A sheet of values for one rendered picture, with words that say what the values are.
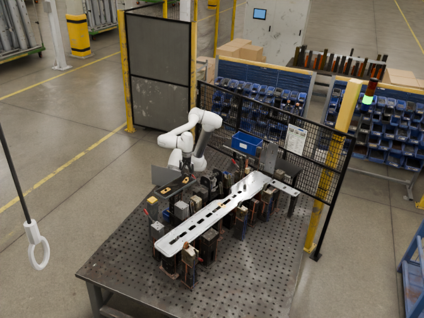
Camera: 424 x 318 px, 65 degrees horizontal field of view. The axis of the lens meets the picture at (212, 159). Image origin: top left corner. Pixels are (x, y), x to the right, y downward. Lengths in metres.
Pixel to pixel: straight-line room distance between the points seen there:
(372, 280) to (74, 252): 3.22
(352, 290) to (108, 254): 2.46
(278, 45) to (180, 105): 4.83
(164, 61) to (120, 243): 3.08
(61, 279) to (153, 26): 3.51
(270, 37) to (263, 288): 7.74
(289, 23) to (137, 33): 5.04
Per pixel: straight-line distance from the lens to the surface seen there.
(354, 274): 4.12
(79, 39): 10.28
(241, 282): 2.80
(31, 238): 0.62
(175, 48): 5.16
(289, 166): 3.53
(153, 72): 5.47
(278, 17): 9.54
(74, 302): 3.66
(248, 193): 3.11
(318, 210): 3.77
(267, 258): 3.01
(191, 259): 2.48
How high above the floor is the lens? 2.91
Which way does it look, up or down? 33 degrees down
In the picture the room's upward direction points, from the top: 4 degrees clockwise
